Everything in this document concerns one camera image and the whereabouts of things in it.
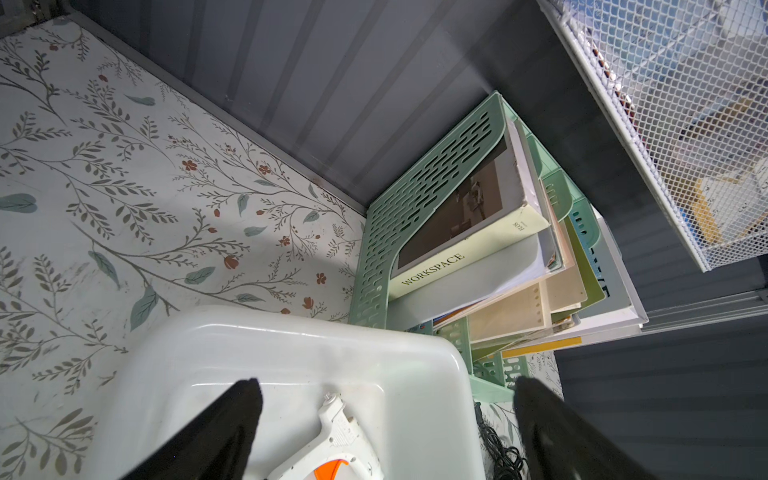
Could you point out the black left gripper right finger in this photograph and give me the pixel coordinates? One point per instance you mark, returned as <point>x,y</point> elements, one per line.
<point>560,444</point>

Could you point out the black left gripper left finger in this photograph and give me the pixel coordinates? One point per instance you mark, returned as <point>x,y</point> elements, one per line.
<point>216,444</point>

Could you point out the white orange-trigger glue gun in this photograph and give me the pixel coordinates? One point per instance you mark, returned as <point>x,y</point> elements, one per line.
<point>341,442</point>

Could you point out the white plastic storage box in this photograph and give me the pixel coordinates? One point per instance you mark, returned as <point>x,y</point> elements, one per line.
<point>410,393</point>

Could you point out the green desktop file organizer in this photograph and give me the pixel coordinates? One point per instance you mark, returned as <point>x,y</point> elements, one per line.
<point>526,287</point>

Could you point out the Workspace book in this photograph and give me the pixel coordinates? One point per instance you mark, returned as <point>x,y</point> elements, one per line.
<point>495,207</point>

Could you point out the white wire mesh basket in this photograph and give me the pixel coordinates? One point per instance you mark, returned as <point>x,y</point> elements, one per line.
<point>684,83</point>

